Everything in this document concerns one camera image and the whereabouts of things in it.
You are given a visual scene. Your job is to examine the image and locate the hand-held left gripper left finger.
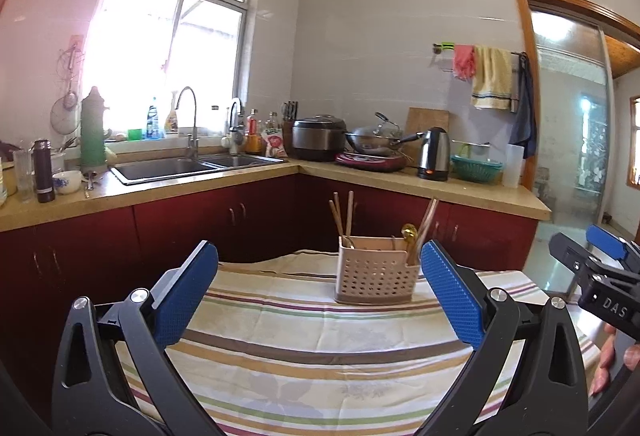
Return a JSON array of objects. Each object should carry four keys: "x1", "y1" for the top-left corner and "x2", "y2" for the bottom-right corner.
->
[{"x1": 51, "y1": 240, "x2": 219, "y2": 436}]

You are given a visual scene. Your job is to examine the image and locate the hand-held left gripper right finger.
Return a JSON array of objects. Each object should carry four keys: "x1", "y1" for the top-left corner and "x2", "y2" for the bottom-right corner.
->
[{"x1": 420, "y1": 239, "x2": 591, "y2": 436}]

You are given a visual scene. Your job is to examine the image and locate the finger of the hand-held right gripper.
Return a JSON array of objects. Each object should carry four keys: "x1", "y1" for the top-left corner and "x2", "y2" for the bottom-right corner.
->
[
  {"x1": 586, "y1": 223, "x2": 640, "y2": 267},
  {"x1": 548, "y1": 233, "x2": 621, "y2": 279}
]

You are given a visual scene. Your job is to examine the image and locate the gold spoon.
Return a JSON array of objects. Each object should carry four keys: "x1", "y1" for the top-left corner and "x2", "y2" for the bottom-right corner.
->
[{"x1": 402, "y1": 223, "x2": 420, "y2": 266}]

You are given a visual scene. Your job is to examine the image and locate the beige perforated utensil holder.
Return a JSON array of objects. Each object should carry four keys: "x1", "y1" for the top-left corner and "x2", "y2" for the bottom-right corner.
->
[{"x1": 334, "y1": 235, "x2": 421, "y2": 305}]

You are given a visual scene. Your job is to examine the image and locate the person's right hand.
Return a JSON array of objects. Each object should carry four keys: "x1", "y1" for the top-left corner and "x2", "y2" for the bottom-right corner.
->
[{"x1": 589, "y1": 323, "x2": 640, "y2": 398}]

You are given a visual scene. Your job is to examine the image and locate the red kitchen cabinet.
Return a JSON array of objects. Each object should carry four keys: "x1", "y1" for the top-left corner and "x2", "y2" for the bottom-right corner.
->
[{"x1": 0, "y1": 173, "x2": 540, "y2": 417}]

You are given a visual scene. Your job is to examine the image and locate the white plastic cup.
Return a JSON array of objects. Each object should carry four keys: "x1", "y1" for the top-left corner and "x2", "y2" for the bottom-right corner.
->
[{"x1": 502, "y1": 143, "x2": 524, "y2": 188}]

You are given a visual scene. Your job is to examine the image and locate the wooden framed window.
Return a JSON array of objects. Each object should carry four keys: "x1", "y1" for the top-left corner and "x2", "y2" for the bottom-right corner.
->
[{"x1": 629, "y1": 96, "x2": 640, "y2": 189}]

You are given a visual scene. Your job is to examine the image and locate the wooden framed glass door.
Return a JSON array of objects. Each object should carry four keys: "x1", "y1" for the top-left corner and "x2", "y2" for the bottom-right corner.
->
[{"x1": 512, "y1": 0, "x2": 640, "y2": 297}]

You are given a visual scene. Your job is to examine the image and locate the green plastic colander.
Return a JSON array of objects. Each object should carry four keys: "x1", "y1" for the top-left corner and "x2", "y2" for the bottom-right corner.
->
[{"x1": 451, "y1": 155, "x2": 504, "y2": 183}]

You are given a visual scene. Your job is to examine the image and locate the steel kitchen sink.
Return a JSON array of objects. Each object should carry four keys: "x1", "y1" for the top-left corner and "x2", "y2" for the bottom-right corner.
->
[{"x1": 110, "y1": 153, "x2": 290, "y2": 185}]

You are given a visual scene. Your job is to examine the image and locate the striped tablecloth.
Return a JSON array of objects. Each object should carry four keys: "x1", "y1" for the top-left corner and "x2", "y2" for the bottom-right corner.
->
[{"x1": 112, "y1": 249, "x2": 601, "y2": 436}]

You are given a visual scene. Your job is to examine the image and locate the dark blue cloth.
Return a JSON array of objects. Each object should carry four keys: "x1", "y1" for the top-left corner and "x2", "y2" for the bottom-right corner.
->
[{"x1": 510, "y1": 52, "x2": 537, "y2": 159}]

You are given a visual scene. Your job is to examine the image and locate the steel electric kettle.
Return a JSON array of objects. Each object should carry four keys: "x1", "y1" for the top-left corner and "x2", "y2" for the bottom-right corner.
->
[{"x1": 417, "y1": 127, "x2": 449, "y2": 182}]

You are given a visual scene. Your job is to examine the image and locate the beige kitchen countertop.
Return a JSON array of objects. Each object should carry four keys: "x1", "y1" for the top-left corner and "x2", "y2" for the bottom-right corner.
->
[{"x1": 0, "y1": 159, "x2": 552, "y2": 232}]

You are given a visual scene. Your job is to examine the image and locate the tall steel faucet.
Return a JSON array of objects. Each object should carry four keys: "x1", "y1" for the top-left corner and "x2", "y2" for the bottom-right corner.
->
[{"x1": 176, "y1": 86, "x2": 200, "y2": 160}]

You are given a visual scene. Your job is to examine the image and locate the red induction cooker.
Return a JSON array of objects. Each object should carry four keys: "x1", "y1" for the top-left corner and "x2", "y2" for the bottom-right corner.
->
[{"x1": 334, "y1": 151, "x2": 410, "y2": 172}]

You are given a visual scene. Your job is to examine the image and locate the white patterned bowl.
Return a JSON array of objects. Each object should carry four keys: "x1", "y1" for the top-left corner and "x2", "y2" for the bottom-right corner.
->
[{"x1": 52, "y1": 170, "x2": 82, "y2": 194}]

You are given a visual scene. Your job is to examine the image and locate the small steel faucet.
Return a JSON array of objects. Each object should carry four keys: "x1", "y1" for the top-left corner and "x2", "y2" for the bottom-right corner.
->
[{"x1": 222, "y1": 97, "x2": 246, "y2": 154}]

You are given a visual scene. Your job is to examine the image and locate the orange oil bottle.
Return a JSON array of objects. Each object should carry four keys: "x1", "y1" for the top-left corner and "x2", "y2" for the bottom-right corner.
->
[{"x1": 245, "y1": 109, "x2": 263, "y2": 154}]

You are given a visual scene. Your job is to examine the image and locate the steel wok with lid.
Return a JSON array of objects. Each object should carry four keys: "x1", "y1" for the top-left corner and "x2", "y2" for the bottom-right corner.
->
[{"x1": 345, "y1": 112, "x2": 426, "y2": 154}]

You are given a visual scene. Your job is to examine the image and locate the red seasoning packet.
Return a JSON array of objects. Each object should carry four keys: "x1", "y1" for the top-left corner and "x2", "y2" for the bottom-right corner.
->
[{"x1": 261, "y1": 127, "x2": 288, "y2": 159}]

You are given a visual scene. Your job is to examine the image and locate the white spray bottle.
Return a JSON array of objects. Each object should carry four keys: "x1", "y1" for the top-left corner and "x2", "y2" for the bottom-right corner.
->
[{"x1": 164, "y1": 91, "x2": 180, "y2": 137}]

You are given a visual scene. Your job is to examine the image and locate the blue label bottle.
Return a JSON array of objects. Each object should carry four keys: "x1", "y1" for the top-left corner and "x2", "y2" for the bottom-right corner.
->
[{"x1": 146, "y1": 97, "x2": 161, "y2": 139}]

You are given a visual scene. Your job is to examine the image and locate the wooden cutting board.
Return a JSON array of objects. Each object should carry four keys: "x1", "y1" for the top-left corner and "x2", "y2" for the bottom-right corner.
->
[{"x1": 404, "y1": 107, "x2": 450, "y2": 157}]

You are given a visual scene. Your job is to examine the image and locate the green thermos flask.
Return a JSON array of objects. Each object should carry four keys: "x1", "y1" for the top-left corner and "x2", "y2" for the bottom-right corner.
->
[{"x1": 80, "y1": 86, "x2": 108, "y2": 173}]

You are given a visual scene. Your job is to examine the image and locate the dark maroon bottle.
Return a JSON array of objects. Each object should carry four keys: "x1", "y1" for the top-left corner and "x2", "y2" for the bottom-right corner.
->
[{"x1": 32, "y1": 139, "x2": 56, "y2": 203}]

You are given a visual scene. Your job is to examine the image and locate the yellow towel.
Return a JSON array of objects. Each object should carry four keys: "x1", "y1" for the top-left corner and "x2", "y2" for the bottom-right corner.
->
[{"x1": 471, "y1": 45, "x2": 513, "y2": 111}]

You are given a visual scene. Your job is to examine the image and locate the clear glass tumbler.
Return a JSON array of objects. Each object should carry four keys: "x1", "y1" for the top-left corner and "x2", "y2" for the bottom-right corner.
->
[{"x1": 13, "y1": 149, "x2": 35, "y2": 203}]

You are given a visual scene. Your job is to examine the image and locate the black knife block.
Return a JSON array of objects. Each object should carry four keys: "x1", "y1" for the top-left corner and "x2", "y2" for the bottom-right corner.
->
[{"x1": 281, "y1": 100, "x2": 299, "y2": 137}]

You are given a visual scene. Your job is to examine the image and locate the steel rice cooker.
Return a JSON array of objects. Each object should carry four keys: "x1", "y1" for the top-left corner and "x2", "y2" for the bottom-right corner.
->
[{"x1": 292, "y1": 115, "x2": 347, "y2": 162}]

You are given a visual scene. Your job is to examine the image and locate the pink rubber gloves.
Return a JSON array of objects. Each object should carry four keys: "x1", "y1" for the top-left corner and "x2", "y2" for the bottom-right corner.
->
[{"x1": 452, "y1": 45, "x2": 476, "y2": 81}]

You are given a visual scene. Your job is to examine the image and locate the hanging metal skimmer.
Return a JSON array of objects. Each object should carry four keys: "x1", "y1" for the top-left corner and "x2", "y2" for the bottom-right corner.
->
[{"x1": 50, "y1": 44, "x2": 83, "y2": 137}]

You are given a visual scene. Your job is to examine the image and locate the kitchen window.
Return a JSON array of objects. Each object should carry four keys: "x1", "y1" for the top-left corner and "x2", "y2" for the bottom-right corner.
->
[{"x1": 80, "y1": 0, "x2": 265, "y2": 139}]

